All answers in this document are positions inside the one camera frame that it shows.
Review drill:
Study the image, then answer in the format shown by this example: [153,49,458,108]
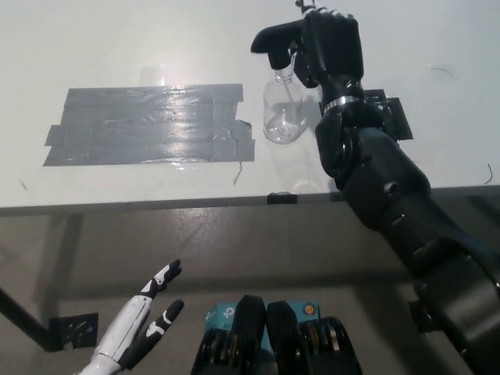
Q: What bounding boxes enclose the black tape square patch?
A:
[319,88,414,142]

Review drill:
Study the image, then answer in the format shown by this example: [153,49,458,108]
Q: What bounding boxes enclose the black spray trigger lid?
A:
[250,21,305,98]

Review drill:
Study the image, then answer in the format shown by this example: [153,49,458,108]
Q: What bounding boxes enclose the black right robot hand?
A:
[293,0,366,111]

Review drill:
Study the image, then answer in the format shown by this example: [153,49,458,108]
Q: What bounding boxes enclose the white and black left hand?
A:
[91,259,185,370]

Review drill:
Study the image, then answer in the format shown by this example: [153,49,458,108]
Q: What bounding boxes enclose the teal cardboard router box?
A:
[203,302,322,352]

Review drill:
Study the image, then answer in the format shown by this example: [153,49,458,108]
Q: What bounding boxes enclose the black floor foot plate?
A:
[48,312,98,351]
[407,299,435,334]

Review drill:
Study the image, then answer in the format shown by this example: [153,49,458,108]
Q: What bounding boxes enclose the grey duct tape patch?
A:
[41,83,255,168]

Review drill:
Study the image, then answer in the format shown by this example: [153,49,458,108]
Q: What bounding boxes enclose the clear plastic spray bottle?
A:
[262,70,309,145]

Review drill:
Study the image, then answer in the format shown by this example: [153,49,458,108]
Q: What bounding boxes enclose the small black tape strip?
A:
[266,191,298,205]

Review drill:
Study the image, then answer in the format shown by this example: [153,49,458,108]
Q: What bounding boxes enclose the black metal table leg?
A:
[0,287,63,352]

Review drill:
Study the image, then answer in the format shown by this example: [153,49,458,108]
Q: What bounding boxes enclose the black robot torso blocks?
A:
[190,295,360,375]

